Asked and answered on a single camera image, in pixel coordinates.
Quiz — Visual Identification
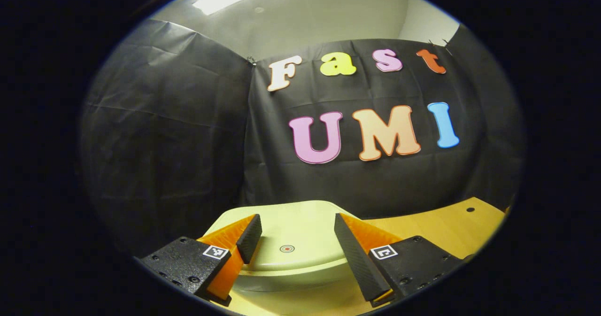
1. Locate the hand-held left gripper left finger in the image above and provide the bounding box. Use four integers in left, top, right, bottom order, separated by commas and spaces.
136, 214, 263, 306

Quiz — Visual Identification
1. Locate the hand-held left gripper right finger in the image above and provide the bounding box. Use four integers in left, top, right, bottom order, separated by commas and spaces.
334, 213, 465, 307

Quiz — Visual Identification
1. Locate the green desktop garbage bin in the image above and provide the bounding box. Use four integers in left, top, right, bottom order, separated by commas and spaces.
200, 200, 376, 316

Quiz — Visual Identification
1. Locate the wooden desktop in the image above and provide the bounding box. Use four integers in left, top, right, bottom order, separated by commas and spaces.
221, 197, 510, 316

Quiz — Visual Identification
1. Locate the black backdrop cloth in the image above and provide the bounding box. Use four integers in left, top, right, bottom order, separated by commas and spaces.
80, 19, 525, 260

